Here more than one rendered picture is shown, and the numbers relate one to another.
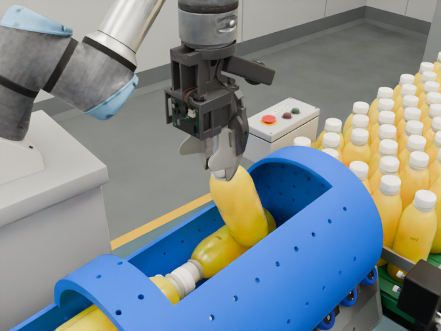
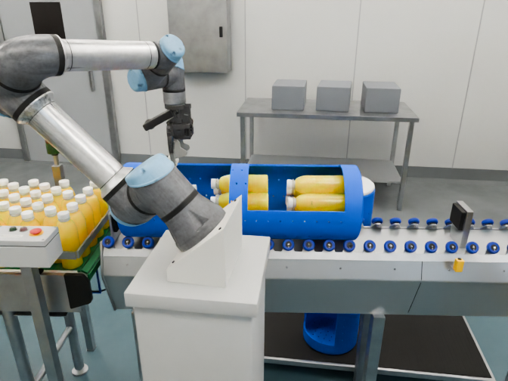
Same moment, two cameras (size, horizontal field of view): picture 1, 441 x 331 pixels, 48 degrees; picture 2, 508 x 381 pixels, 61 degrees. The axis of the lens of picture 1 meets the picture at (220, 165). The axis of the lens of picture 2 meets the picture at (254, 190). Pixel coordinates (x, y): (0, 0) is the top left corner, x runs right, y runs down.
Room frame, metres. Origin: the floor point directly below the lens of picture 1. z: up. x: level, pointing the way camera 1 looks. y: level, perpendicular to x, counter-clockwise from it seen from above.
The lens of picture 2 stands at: (1.40, 1.25, 1.77)
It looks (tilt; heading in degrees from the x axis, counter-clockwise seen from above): 23 degrees down; 227
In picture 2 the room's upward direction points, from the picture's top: straight up
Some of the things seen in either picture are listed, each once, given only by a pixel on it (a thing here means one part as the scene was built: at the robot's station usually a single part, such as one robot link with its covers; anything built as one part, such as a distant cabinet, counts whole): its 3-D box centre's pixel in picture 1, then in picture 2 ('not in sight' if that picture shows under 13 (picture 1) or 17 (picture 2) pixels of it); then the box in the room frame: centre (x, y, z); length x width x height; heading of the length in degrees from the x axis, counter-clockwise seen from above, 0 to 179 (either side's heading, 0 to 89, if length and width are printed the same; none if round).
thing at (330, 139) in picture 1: (331, 141); (50, 211); (0.99, -0.26, 1.10); 0.04 x 0.04 x 0.02
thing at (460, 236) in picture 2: not in sight; (459, 224); (-0.18, 0.71, 1.00); 0.10 x 0.04 x 0.15; 46
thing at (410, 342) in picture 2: not in sight; (332, 339); (-0.20, 0.18, 0.08); 1.50 x 0.52 x 0.15; 130
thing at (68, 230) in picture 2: not in sight; (68, 241); (0.97, -0.19, 1.00); 0.07 x 0.07 x 0.19
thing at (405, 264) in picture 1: (344, 231); (97, 227); (0.82, -0.27, 0.96); 0.40 x 0.01 x 0.03; 46
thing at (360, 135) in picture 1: (359, 136); (38, 206); (1.01, -0.33, 1.10); 0.04 x 0.04 x 0.02
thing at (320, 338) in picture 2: not in sight; (336, 266); (-0.14, 0.20, 0.59); 0.28 x 0.28 x 0.88
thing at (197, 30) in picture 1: (210, 24); (175, 97); (0.61, 0.01, 1.49); 0.08 x 0.08 x 0.05
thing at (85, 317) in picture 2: not in sight; (75, 265); (0.79, -0.74, 0.55); 0.04 x 0.04 x 1.10; 46
